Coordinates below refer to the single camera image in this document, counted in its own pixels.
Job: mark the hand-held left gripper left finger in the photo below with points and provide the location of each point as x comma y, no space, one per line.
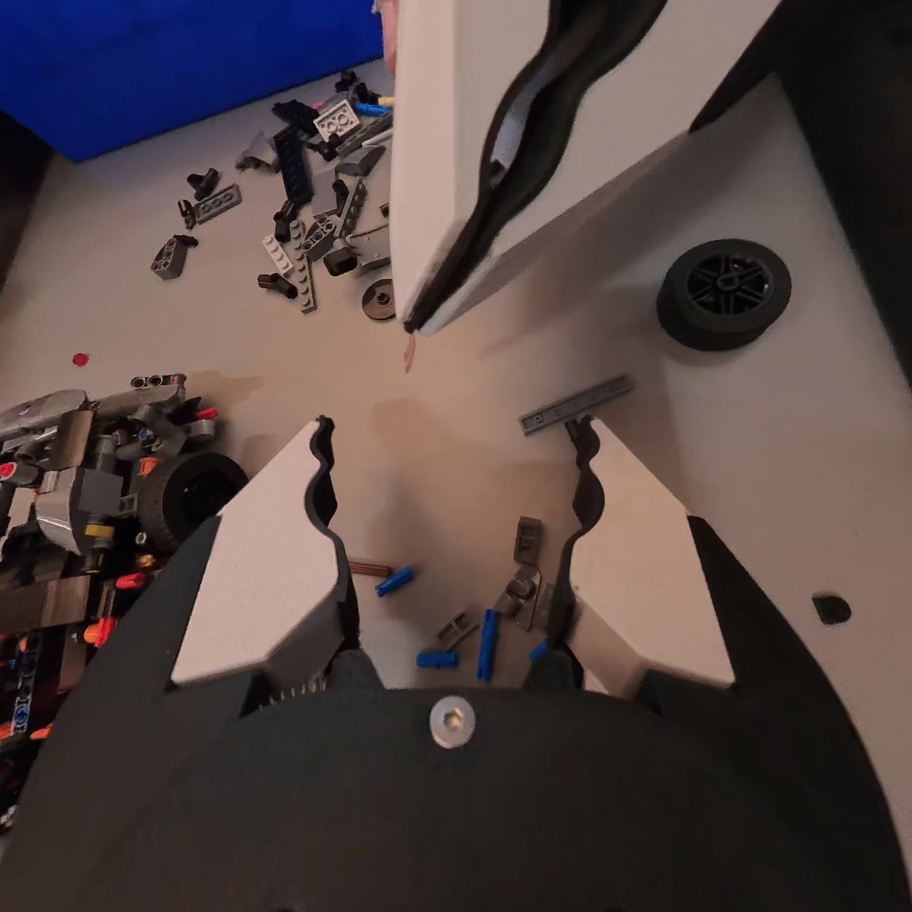
267,563

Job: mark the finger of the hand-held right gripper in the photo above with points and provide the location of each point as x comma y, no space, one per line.
613,164
442,142

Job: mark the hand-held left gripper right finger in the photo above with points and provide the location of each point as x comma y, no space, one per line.
641,570

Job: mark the small pale pink lego piece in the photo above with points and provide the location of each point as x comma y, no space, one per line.
410,353

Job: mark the brown lego axle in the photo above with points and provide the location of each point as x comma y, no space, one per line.
370,568

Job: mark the small dark grey lego tile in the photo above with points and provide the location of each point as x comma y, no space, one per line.
528,539

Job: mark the dark grey lego hinge piece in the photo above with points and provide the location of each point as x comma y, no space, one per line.
522,597

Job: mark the short blue lego pin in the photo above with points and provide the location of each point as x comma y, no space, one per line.
538,650
394,581
437,659

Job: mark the pile of grey black lego pieces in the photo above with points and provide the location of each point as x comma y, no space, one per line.
320,192

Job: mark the black lego wheel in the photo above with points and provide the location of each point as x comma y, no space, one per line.
723,293

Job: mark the long blue lego pin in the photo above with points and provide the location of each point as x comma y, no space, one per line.
488,645

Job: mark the long dark grey lego plate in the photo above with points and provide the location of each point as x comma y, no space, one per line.
576,406

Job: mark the small grey lego plate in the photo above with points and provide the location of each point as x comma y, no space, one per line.
457,630

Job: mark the small black lego piece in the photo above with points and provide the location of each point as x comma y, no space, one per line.
831,610

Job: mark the partly built lego car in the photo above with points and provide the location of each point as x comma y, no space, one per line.
78,499

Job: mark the grey lego plate with clip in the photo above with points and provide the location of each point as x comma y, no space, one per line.
216,204

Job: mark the black lego connector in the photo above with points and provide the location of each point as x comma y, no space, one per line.
205,182

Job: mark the dark grey lego brick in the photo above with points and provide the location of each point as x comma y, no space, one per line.
171,255

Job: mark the blue plastic bin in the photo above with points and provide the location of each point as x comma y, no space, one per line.
178,64

